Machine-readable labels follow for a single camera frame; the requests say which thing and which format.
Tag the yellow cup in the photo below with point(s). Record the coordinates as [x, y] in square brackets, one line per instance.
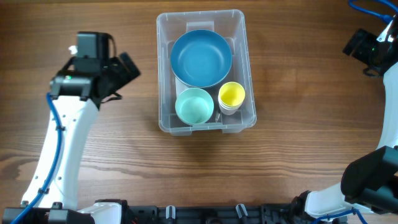
[231, 94]

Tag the dark blue plate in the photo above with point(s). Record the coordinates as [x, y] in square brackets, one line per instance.
[201, 58]

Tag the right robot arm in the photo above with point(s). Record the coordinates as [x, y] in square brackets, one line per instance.
[368, 184]

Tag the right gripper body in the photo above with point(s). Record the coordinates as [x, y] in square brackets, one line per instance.
[368, 48]

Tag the clear plastic storage bin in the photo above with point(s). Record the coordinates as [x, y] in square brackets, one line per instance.
[230, 24]

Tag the cream plate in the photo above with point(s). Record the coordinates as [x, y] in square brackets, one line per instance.
[180, 84]

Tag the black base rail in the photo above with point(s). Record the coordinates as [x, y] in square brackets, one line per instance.
[238, 214]

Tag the mint green bowl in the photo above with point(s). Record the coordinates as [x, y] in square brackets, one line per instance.
[194, 106]

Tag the cream cup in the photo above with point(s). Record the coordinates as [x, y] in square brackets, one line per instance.
[225, 107]

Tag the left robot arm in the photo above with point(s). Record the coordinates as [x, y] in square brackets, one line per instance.
[52, 194]

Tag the pink cup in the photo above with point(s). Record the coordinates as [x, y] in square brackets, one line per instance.
[227, 111]

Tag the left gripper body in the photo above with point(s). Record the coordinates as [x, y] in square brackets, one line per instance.
[120, 74]

